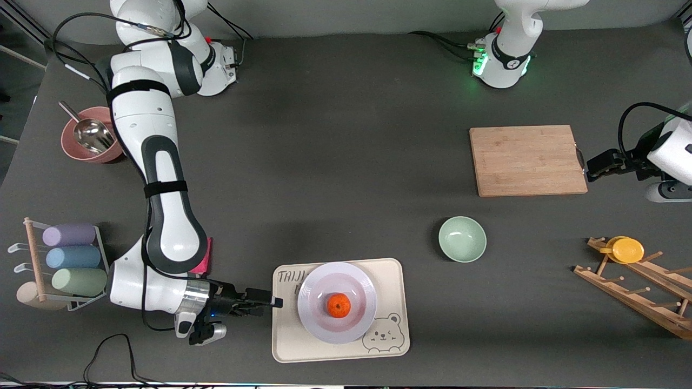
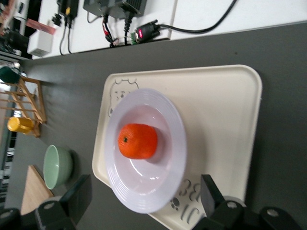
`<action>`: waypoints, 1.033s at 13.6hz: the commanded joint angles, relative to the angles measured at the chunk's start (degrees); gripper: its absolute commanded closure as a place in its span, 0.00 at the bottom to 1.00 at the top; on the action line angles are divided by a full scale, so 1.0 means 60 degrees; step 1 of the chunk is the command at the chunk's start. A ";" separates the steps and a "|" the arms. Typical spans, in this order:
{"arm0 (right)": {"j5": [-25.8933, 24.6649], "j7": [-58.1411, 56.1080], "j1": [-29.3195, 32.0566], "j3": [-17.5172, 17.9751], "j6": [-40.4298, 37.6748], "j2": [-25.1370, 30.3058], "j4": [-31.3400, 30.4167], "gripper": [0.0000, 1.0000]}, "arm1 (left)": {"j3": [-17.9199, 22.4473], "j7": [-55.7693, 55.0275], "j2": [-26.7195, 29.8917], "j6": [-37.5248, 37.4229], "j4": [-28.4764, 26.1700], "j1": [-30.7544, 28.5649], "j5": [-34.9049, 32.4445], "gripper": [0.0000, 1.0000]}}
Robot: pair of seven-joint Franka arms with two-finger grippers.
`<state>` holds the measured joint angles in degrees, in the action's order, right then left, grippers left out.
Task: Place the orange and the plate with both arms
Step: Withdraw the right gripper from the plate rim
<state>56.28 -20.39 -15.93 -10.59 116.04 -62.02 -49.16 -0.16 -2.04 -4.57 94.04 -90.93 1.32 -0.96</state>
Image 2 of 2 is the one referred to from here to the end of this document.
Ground white round plate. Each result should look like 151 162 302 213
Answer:
106 88 188 214

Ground black power adapter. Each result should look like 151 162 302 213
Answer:
57 0 80 19

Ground white cardboard box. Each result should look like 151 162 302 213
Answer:
26 30 54 58

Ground dark green cup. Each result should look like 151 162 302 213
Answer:
0 66 20 84

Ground pink box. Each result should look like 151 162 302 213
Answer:
25 18 57 35

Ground thick black cable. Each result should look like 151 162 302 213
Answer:
158 0 238 34

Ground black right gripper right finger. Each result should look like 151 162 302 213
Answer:
194 174 248 230

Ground yellow cup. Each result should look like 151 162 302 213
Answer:
7 116 34 134

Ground light green bowl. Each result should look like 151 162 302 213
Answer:
43 144 74 190

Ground black connector with red light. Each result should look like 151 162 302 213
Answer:
131 20 161 44

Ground dark grey table mat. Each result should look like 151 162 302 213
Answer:
4 20 307 230

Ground wooden cutting board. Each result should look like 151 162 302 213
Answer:
20 164 55 216

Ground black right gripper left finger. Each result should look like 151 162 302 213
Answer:
35 174 93 230

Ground cream tray with bear print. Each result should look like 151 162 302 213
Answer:
92 64 263 230

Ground orange fruit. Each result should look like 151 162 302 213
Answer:
118 123 158 160

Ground wooden mug rack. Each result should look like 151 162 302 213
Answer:
0 76 47 138

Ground dark grey electronics box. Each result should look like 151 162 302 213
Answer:
83 0 147 19

